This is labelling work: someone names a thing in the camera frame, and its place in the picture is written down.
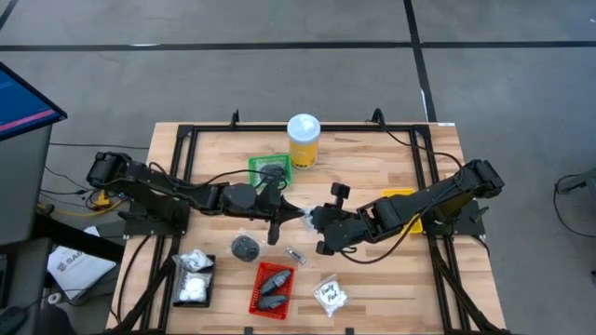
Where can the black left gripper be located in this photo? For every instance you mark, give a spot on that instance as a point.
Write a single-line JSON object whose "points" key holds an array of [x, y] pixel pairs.
{"points": [[247, 200]]}

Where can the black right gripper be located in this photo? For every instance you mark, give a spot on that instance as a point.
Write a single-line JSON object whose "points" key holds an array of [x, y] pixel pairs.
{"points": [[349, 228]]}

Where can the dark grey deodorant bottle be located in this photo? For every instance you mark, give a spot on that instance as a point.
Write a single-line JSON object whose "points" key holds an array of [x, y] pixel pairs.
{"points": [[272, 302], [277, 280]]}

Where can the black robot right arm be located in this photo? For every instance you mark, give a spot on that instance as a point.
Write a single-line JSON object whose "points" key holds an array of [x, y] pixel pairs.
{"points": [[442, 191]]}

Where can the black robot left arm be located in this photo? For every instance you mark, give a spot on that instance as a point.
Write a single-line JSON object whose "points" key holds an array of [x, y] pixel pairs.
{"points": [[158, 191]]}

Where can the green plastic slotted basket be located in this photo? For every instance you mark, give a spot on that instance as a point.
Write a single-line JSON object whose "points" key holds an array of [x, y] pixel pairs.
{"points": [[253, 174]]}

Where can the yellow wipes canister white lid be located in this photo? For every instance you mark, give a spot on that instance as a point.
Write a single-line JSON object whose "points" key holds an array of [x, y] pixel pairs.
{"points": [[303, 139]]}

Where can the yellow plastic slotted basket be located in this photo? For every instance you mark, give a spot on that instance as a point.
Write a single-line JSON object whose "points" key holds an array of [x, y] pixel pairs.
{"points": [[398, 191]]}

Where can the red plastic slotted basket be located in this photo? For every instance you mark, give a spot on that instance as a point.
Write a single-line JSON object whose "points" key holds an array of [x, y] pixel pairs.
{"points": [[279, 312]]}

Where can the black plastic slotted basket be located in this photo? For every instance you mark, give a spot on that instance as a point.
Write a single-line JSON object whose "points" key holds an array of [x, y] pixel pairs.
{"points": [[210, 298]]}

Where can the black desk bar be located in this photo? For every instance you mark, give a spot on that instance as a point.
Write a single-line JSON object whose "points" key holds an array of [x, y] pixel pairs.
{"points": [[74, 237]]}

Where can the white printed manual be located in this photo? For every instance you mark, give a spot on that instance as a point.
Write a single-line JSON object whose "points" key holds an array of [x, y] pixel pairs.
{"points": [[77, 274]]}

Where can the dark grey chair seat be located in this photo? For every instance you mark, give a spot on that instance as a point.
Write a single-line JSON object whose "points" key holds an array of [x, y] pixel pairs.
{"points": [[23, 270]]}

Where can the blue screen monitor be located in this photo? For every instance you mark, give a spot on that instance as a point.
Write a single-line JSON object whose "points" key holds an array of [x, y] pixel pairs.
{"points": [[23, 102]]}

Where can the black aluminium table frame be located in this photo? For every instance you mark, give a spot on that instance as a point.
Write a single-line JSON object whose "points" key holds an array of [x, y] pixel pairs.
{"points": [[354, 128]]}

